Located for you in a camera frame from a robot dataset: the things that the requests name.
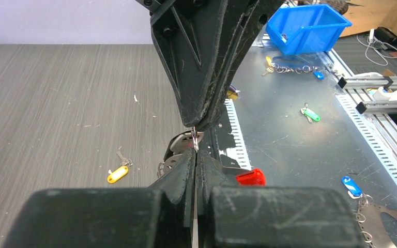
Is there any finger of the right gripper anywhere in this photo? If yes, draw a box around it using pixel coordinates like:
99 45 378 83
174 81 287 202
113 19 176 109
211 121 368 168
198 1 283 131
141 1 223 128

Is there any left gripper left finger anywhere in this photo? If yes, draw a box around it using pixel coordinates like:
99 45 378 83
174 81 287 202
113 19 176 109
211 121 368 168
4 148 197 247

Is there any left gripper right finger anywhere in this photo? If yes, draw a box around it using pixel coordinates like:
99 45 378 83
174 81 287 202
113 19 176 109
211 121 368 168
196 151 364 247

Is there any metal key holder red handle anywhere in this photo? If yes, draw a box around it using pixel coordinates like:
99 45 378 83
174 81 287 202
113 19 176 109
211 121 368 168
157 127 266 248

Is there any blue plastic bin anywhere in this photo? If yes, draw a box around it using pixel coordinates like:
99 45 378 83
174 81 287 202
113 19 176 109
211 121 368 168
266 4 352 55

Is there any green tag key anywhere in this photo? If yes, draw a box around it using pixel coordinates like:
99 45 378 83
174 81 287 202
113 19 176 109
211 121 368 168
300 103 321 123

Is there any blue tag key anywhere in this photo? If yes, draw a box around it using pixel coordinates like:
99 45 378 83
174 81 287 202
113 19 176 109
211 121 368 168
341 176 363 199

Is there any key chain blue tag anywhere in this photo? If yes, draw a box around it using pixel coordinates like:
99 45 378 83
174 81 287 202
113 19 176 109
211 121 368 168
262 56 325 80

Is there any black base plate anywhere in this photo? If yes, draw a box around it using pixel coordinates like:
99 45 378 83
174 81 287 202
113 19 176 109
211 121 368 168
208 99 252 171

